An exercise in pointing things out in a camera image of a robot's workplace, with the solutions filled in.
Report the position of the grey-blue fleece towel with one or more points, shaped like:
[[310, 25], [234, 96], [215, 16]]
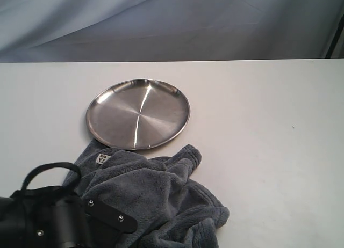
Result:
[[171, 209]]

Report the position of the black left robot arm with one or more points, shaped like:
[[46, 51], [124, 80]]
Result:
[[35, 218]]

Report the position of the round stainless steel plate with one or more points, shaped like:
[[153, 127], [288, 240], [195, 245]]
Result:
[[138, 114]]

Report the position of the blue-grey backdrop curtain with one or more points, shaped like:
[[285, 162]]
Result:
[[166, 30]]

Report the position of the black stand pole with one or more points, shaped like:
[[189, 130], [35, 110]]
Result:
[[335, 39]]

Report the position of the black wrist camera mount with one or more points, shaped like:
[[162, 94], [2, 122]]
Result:
[[110, 216]]

